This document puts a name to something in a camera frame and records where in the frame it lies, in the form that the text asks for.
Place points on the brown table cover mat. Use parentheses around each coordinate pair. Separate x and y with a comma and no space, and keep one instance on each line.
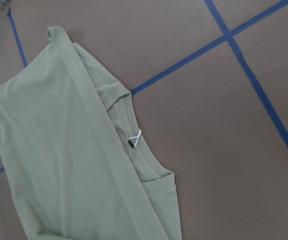
(210,83)

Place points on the green long-sleeve shirt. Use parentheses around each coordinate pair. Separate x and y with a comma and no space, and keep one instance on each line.
(75,158)

